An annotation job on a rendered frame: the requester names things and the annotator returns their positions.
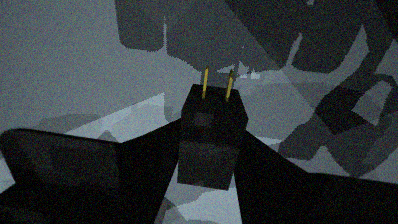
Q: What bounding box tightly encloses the black two-prong plug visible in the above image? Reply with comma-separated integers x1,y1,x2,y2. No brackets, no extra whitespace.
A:
177,66,248,191

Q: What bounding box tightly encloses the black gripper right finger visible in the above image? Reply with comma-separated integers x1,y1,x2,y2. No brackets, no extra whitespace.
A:
234,130,398,224

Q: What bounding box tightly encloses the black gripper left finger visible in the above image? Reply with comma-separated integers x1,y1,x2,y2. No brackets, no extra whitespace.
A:
0,118,181,224

